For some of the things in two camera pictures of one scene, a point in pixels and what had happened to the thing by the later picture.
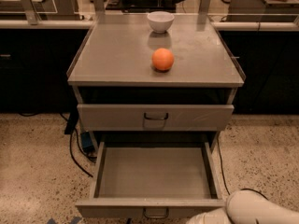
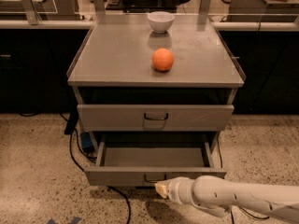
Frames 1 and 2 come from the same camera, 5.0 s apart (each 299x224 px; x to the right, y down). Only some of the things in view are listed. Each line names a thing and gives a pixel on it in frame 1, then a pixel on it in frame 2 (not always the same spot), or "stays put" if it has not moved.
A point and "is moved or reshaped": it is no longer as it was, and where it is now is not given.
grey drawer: x=152 y=180 is moved or reshaped
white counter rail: x=240 y=25 stays put
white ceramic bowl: x=160 y=21 stays put
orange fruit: x=163 y=58 stays put
